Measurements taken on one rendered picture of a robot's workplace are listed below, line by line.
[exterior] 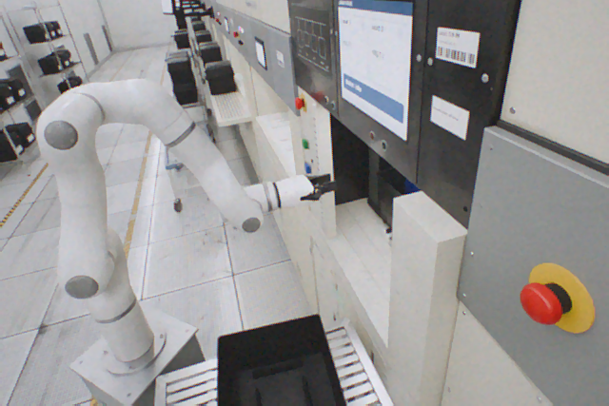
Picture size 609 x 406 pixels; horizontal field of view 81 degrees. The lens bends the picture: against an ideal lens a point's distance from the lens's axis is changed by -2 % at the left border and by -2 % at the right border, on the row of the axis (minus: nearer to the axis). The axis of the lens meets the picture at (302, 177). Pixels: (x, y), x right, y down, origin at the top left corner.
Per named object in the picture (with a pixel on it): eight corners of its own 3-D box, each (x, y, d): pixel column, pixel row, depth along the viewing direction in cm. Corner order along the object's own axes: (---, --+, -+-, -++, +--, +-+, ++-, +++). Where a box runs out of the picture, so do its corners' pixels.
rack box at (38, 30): (48, 42, 575) (40, 24, 562) (28, 44, 568) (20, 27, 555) (52, 39, 600) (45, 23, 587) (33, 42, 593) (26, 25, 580)
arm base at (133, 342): (89, 359, 110) (65, 319, 101) (139, 313, 124) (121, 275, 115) (130, 386, 101) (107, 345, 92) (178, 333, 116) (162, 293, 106)
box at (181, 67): (171, 80, 452) (166, 59, 439) (194, 76, 458) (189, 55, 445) (170, 86, 427) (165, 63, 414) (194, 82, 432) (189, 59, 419)
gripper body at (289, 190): (270, 198, 108) (305, 189, 111) (278, 216, 100) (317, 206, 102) (266, 176, 105) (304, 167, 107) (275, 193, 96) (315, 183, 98)
